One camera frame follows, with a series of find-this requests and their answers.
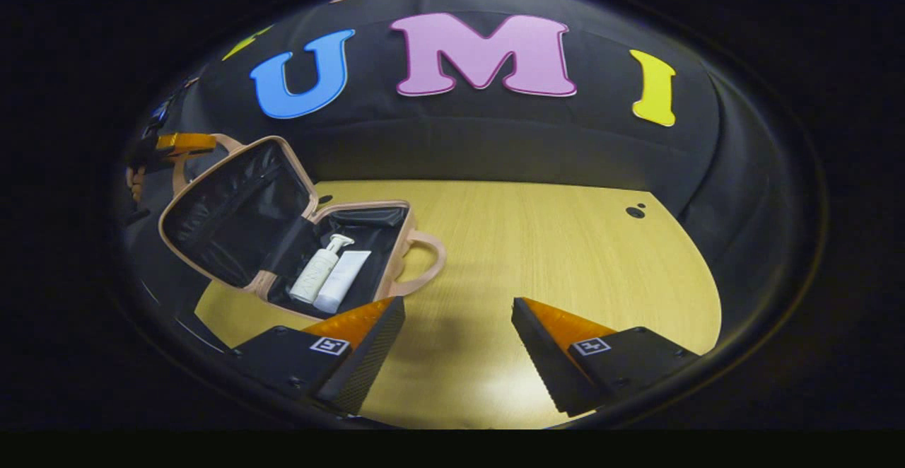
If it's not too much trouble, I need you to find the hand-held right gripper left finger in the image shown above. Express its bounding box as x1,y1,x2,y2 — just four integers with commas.
230,296,407,416

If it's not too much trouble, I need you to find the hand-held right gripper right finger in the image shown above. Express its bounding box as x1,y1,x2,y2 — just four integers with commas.
511,296,701,416

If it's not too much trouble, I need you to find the white squeeze tube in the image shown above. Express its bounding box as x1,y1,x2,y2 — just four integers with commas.
313,250,373,315

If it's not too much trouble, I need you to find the pink suitcase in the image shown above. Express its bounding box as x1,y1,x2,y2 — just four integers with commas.
158,134,448,321

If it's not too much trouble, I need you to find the white pump bottle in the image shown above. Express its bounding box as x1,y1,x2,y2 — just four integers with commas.
289,233,356,305

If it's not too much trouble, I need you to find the black backdrop cloth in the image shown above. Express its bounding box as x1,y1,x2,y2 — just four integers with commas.
117,0,814,356

